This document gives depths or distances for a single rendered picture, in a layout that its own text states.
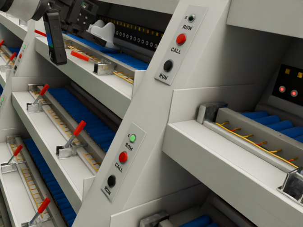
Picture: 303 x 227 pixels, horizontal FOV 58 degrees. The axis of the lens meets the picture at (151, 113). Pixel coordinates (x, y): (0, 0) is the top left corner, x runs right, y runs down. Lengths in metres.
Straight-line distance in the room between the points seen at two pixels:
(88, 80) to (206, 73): 0.29
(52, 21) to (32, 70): 0.41
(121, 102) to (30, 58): 0.58
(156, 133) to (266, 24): 0.20
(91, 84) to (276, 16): 0.38
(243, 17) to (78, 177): 0.41
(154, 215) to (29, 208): 0.42
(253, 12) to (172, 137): 0.19
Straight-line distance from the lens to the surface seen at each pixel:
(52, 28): 0.64
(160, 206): 0.48
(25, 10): 0.61
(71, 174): 0.59
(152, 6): 0.54
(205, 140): 0.36
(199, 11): 0.43
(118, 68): 0.60
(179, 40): 0.42
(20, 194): 0.85
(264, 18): 0.38
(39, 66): 1.03
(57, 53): 0.65
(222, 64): 0.43
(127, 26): 0.84
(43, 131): 0.75
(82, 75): 0.64
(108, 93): 0.53
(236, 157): 0.34
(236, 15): 0.40
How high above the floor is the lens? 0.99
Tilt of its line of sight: 7 degrees down
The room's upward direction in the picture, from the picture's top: 26 degrees clockwise
